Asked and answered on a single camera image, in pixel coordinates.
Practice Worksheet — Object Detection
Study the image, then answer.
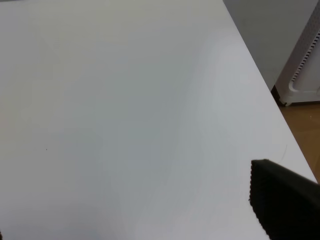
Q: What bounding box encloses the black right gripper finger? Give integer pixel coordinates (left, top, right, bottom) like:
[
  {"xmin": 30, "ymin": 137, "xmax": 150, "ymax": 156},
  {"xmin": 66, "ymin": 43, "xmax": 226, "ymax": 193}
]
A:
[{"xmin": 249, "ymin": 159, "xmax": 320, "ymax": 240}]

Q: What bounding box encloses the white plastic cart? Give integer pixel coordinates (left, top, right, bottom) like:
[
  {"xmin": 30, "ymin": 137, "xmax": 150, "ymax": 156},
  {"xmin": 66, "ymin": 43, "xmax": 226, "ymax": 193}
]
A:
[{"xmin": 275, "ymin": 2, "xmax": 320, "ymax": 106}]

